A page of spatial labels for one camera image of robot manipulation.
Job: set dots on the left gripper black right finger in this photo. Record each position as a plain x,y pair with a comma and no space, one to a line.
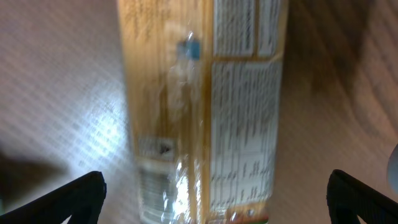
350,201

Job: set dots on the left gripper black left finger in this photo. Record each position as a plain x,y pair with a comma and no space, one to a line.
79,201

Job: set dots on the orange spaghetti packet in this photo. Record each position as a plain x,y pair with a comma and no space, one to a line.
203,84

